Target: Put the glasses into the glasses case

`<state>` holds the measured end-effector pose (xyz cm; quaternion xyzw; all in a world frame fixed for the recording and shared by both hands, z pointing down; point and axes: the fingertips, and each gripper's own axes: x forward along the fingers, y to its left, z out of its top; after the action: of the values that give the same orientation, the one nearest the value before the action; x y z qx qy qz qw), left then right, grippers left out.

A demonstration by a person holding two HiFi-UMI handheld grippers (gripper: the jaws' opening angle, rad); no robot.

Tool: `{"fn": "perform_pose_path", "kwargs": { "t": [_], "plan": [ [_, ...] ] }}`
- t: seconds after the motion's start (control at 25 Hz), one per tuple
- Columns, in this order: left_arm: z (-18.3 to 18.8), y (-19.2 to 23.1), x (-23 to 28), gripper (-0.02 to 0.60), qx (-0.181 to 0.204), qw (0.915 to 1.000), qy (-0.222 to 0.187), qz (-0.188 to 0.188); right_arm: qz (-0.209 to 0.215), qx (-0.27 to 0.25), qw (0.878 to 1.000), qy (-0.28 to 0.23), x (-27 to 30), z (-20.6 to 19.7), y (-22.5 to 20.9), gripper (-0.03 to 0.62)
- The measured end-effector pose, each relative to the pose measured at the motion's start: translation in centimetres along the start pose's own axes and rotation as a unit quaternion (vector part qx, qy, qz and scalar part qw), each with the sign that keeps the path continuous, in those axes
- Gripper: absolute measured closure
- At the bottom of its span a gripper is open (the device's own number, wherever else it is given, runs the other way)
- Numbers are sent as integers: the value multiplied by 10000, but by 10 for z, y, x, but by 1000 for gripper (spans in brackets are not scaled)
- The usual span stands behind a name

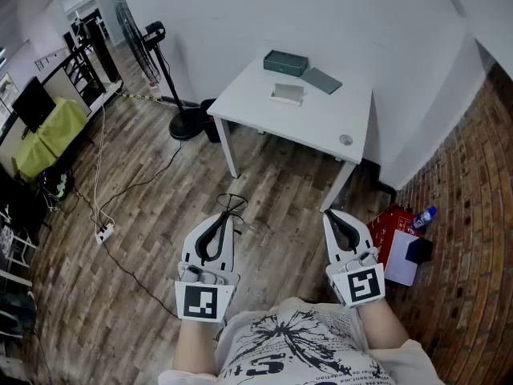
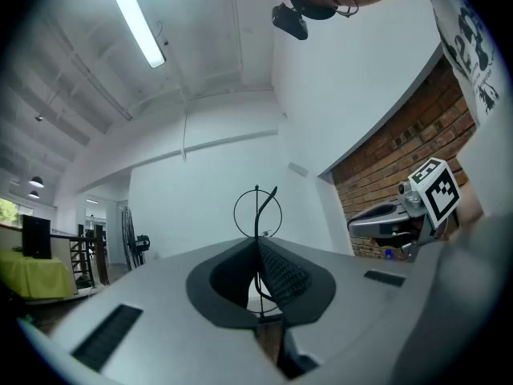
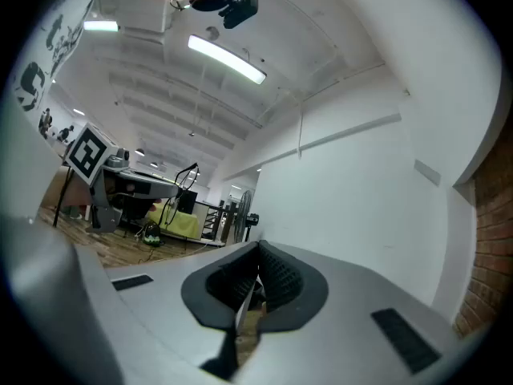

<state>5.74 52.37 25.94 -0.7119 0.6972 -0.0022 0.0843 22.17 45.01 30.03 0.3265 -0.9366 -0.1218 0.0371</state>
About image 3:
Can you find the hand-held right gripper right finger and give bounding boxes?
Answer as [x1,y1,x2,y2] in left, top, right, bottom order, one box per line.
[239,239,462,385]

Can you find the long ceiling light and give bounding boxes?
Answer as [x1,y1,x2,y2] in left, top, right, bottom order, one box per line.
[187,34,268,86]

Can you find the yellow-green cloth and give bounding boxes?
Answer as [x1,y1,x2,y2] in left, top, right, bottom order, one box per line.
[147,208,200,241]

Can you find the round thin-framed black eyeglasses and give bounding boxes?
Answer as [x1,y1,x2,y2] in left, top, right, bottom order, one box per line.
[162,161,200,229]

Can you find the black monitor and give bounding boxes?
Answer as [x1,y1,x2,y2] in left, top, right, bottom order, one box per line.
[176,190,199,216]

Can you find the short ceiling light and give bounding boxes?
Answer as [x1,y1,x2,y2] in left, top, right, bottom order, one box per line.
[83,19,120,33]

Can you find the green and black bag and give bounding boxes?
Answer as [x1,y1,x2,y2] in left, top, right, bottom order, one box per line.
[141,220,164,249]

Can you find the black floor fan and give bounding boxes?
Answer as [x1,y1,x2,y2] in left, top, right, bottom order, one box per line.
[232,188,261,244]

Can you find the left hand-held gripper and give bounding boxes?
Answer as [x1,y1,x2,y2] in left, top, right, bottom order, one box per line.
[63,121,180,234]

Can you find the dark wooden railing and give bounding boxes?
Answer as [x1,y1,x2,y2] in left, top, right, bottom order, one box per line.
[200,200,240,244]

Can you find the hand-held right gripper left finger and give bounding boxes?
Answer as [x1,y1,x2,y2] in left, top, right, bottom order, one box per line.
[104,241,261,383]

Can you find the black head-worn camera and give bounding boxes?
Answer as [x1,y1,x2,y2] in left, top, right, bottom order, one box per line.
[191,0,260,30]

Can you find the white ceiling air unit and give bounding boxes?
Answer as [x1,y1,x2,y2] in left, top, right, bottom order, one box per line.
[95,0,174,36]

